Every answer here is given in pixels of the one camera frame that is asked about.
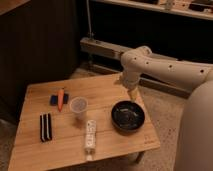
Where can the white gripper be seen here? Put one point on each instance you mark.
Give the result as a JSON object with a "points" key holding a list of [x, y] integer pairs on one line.
{"points": [[130, 80]]}

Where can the dark ceramic bowl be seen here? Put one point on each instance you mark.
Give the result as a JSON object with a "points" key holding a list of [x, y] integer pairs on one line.
{"points": [[127, 117]]}

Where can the clear plastic cup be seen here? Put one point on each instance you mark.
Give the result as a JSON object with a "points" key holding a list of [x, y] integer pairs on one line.
{"points": [[78, 106]]}

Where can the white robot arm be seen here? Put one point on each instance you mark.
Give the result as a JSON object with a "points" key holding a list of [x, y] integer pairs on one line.
{"points": [[193, 149]]}

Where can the long grey metal case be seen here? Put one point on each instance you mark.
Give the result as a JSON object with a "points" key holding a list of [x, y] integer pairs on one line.
{"points": [[100, 48]]}

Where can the orange carrot toy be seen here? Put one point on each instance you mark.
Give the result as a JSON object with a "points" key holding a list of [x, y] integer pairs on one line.
{"points": [[60, 99]]}

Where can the blue rectangular block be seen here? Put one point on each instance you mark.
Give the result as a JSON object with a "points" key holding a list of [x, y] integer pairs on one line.
{"points": [[54, 99]]}

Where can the vertical metal pole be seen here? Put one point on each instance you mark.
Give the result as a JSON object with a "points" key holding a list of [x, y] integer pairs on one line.
{"points": [[90, 31]]}

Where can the black striped eraser block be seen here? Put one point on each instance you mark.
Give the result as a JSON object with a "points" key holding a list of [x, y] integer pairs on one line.
{"points": [[45, 127]]}

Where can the wooden table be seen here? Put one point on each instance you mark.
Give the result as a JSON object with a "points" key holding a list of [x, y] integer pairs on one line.
{"points": [[66, 148]]}

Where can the wooden shelf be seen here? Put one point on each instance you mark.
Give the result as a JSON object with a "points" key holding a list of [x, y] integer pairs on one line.
{"points": [[176, 7]]}

